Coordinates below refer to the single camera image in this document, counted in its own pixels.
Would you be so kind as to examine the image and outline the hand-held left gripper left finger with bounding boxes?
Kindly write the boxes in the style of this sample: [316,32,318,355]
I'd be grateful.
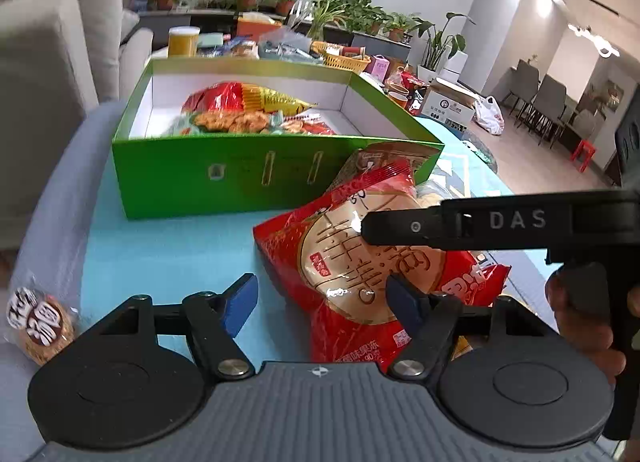
[92,273,259,380]

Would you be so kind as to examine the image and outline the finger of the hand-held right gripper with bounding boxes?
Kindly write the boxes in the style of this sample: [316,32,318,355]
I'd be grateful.
[360,206,473,248]

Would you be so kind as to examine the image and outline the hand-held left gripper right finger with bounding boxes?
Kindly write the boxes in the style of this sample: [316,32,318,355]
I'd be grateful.
[385,274,556,383]

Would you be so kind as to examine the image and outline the red jelly snack bag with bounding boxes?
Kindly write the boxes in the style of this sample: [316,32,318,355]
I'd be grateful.
[252,162,512,374]

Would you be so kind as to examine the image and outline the brown snack packet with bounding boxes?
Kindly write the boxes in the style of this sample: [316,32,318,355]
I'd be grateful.
[340,142,441,183]

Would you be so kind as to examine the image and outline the green cardboard box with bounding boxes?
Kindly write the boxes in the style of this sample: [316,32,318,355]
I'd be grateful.
[111,56,446,220]

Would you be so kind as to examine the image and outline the green cracker packet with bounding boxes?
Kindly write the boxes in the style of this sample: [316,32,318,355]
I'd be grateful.
[167,111,286,137]

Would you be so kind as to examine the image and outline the round cookie packet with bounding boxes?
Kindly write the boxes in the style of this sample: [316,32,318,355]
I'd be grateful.
[5,284,81,368]

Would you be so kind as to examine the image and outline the yellow red striped snack bag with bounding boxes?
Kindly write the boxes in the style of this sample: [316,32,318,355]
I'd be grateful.
[182,82,319,115]

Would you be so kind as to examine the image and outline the person's right hand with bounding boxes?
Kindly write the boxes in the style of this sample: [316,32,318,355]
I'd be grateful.
[545,271,627,385]

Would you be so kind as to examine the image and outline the blue printed mat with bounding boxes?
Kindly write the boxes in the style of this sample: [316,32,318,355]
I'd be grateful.
[75,114,551,368]

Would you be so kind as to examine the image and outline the red stool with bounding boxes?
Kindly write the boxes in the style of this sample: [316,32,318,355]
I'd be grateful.
[570,139,599,173]

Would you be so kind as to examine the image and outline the white plastic bag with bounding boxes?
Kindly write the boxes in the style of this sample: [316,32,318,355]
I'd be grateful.
[472,96,505,135]

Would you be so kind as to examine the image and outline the printed cardboard box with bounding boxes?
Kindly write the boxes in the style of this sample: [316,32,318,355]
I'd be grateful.
[419,77,478,130]

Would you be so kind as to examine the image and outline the red plastic bag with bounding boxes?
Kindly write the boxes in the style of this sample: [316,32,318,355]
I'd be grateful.
[395,69,426,93]

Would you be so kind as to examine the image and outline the pink box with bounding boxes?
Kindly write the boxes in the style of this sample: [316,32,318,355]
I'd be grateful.
[367,54,391,83]

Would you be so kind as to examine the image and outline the white humidifier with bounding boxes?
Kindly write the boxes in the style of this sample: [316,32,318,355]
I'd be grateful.
[440,49,469,81]

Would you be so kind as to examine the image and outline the yellow woven basket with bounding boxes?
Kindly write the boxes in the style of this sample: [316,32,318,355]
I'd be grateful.
[311,41,372,68]

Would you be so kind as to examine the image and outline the tall plant in white pot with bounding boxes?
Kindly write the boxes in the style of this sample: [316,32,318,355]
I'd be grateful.
[415,12,477,74]

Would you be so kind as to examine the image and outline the spider plant in glass vase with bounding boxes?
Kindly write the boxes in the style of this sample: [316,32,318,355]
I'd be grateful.
[300,0,347,43]

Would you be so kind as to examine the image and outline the orange storage box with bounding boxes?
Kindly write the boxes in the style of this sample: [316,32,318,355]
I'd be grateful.
[236,12,283,40]

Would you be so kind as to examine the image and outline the yellow can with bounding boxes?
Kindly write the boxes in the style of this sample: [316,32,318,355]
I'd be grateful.
[167,26,201,58]

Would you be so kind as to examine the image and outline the light grey sofa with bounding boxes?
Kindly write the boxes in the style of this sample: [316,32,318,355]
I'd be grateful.
[0,0,153,253]

